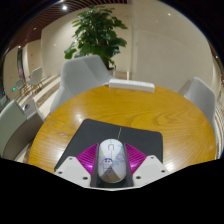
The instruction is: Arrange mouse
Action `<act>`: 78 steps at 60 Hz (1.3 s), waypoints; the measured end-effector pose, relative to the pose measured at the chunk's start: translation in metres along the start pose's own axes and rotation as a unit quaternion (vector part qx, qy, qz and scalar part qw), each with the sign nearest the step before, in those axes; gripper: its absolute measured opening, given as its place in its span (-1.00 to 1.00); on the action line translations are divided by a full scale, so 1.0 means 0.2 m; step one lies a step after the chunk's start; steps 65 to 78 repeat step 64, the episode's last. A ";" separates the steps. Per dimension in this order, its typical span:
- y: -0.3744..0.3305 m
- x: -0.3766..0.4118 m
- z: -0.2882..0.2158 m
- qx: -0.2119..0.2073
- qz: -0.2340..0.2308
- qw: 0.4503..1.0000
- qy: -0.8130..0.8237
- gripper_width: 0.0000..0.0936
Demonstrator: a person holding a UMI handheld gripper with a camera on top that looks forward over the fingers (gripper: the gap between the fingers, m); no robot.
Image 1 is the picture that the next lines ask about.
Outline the white printed computer mouse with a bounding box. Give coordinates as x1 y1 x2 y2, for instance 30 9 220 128
97 138 128 184

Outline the potted green plant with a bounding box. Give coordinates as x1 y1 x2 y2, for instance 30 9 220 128
63 4 128 71

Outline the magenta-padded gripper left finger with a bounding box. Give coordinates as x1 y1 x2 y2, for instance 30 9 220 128
53 143 101 188

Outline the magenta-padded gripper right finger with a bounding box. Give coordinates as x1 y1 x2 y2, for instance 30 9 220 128
123 143 170 188

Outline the grey shell chair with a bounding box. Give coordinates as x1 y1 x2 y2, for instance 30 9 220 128
178 76 217 134
0 98 46 161
25 66 44 94
49 54 114 116

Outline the black mouse pad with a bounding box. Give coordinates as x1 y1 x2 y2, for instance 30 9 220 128
53 118 164 173

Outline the white power strip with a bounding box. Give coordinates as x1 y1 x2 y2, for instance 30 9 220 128
108 78 156 94

